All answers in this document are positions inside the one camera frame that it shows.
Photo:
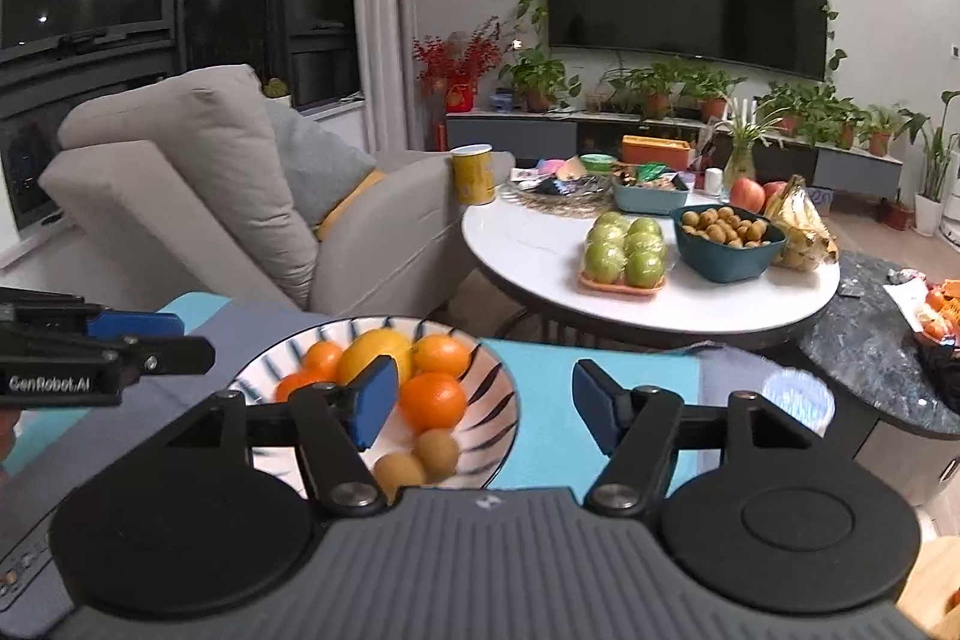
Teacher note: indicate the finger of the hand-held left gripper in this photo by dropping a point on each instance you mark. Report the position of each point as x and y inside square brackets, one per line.
[172, 355]
[135, 325]

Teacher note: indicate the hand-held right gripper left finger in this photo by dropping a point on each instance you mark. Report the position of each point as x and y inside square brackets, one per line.
[375, 396]

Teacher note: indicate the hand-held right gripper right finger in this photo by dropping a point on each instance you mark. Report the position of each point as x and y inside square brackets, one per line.
[596, 404]

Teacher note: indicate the large yellow orange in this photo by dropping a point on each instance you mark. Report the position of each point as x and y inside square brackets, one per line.
[367, 347]

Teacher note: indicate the orange tangerine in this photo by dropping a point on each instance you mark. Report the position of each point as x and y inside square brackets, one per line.
[431, 400]
[289, 386]
[322, 359]
[442, 355]

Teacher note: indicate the small brown round fruit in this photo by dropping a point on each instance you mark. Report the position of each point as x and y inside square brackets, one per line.
[439, 452]
[394, 473]

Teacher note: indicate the black striped white bowl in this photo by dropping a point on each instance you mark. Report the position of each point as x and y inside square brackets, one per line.
[487, 430]

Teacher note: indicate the pile of small brown fruits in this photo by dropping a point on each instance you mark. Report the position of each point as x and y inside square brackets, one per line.
[724, 226]

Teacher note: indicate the blue grey printed table cloth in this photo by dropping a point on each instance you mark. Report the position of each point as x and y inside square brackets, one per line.
[547, 400]

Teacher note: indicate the orange fruit tray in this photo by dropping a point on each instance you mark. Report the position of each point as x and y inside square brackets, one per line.
[600, 289]

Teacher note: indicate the pack of green apples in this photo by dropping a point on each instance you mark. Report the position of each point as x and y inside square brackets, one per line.
[622, 250]

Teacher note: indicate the beige sofa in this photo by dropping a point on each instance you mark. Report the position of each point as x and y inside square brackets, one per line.
[187, 175]

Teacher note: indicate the white round coffee table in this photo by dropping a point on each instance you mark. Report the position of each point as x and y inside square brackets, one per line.
[525, 250]

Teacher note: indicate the yellow cushion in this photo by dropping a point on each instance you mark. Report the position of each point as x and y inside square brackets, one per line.
[352, 197]

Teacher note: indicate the teal rectangular snack bowl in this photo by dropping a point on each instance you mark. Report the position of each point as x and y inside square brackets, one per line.
[652, 201]

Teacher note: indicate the green round container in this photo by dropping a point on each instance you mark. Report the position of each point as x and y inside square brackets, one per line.
[598, 162]

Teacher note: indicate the yellow can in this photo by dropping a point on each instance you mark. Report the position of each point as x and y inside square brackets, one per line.
[472, 175]

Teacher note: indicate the grey cushion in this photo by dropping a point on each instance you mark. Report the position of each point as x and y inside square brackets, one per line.
[322, 160]

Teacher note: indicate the small white bottle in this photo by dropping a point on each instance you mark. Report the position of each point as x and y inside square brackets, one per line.
[712, 181]

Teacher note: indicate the large red apple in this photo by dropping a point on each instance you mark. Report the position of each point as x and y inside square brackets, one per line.
[775, 190]
[746, 195]

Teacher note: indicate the orange lidded box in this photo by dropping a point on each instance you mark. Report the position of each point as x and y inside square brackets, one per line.
[656, 153]

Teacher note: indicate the bunch of bananas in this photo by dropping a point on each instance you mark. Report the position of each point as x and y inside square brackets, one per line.
[799, 220]

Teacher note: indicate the small cactus pot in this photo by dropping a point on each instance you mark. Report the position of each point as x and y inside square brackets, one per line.
[276, 89]

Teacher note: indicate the dark marble round table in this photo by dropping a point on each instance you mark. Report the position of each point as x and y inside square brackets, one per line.
[870, 340]

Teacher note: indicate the glass vase with green plant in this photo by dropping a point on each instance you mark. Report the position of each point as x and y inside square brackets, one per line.
[739, 160]

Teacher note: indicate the potted green plant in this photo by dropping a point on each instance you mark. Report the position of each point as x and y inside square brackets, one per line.
[846, 136]
[658, 104]
[536, 99]
[879, 144]
[787, 123]
[711, 108]

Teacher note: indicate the grey television cabinet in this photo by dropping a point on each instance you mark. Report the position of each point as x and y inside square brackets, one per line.
[840, 164]

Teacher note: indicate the red berry branches in vase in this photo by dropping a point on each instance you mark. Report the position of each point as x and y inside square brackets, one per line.
[457, 59]

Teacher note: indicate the small plant in red pot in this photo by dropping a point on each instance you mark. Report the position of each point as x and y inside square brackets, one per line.
[898, 212]

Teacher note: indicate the tall plant in white pot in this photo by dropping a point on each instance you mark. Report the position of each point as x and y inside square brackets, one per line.
[930, 212]

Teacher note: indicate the white curtain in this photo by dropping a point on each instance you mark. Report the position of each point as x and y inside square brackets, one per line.
[386, 10]

